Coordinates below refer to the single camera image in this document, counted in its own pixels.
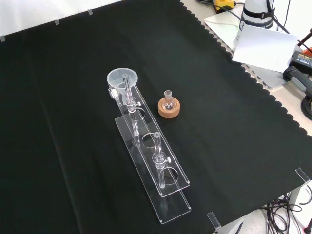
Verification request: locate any translucent plastic funnel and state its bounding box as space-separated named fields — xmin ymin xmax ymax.
xmin=106 ymin=67 xmax=139 ymax=103

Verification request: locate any clear acrylic funnel stand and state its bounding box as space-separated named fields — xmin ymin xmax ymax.
xmin=108 ymin=73 xmax=192 ymax=224

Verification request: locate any small round-bottom glass flask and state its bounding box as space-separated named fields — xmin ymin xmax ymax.
xmin=162 ymin=90 xmax=176 ymax=110

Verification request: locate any black bench cloth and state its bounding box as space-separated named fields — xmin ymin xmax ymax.
xmin=0 ymin=0 xmax=312 ymax=234

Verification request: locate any clear cloth clip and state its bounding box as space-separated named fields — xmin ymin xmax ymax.
xmin=294 ymin=167 xmax=311 ymax=186
xmin=206 ymin=211 xmax=222 ymax=232

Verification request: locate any pale board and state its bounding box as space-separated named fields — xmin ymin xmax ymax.
xmin=231 ymin=23 xmax=299 ymax=73

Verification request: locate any yellow stop button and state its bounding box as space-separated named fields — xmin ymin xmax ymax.
xmin=213 ymin=0 xmax=237 ymax=13

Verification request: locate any black and grey clamp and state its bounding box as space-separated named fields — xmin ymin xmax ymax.
xmin=282 ymin=66 xmax=312 ymax=98

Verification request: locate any black and orange power box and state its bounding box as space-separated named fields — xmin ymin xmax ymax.
xmin=291 ymin=49 xmax=312 ymax=74

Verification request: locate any black tripod rod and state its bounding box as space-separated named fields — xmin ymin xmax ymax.
xmin=296 ymin=27 xmax=312 ymax=53

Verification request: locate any round cork ring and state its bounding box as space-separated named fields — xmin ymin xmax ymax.
xmin=157 ymin=97 xmax=181 ymax=119

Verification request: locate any grey metal base plate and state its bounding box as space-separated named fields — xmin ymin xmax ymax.
xmin=203 ymin=11 xmax=291 ymax=89

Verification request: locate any coiled black cable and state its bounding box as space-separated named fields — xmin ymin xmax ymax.
xmin=300 ymin=94 xmax=312 ymax=122

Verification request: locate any black cable bundle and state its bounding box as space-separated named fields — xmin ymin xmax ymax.
xmin=264 ymin=191 xmax=312 ymax=234

